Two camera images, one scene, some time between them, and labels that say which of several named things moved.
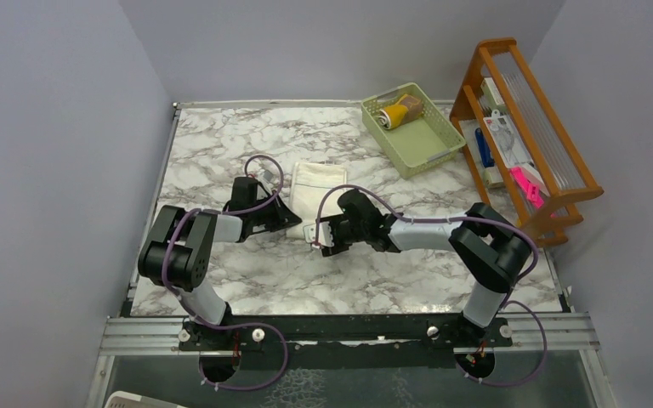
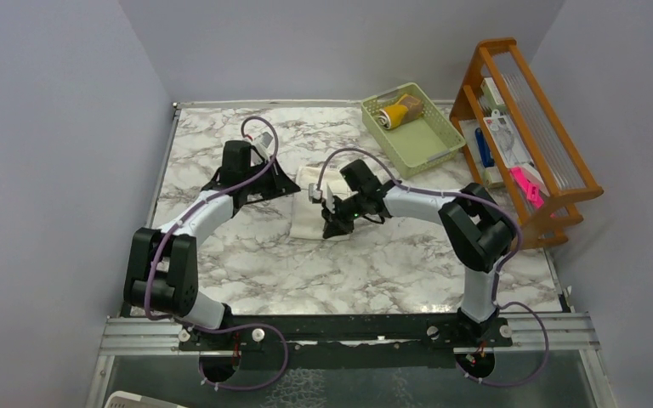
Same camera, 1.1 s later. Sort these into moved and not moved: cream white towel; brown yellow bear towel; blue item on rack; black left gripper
Moved: black left gripper
Not moved: brown yellow bear towel; blue item on rack; cream white towel
